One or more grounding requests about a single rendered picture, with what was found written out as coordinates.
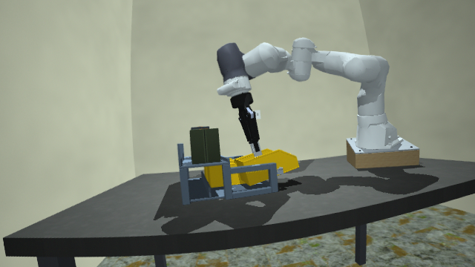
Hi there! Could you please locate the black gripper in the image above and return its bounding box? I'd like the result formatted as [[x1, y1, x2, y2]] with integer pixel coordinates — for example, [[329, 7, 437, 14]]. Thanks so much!
[[230, 92, 263, 157]]

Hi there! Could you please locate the light blue metal shelf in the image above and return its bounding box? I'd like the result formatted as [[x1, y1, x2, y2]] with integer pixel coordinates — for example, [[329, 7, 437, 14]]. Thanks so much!
[[177, 143, 284, 205]]

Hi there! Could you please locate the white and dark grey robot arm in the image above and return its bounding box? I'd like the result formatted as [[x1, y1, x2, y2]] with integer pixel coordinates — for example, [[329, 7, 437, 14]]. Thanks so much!
[[217, 38, 403, 149]]

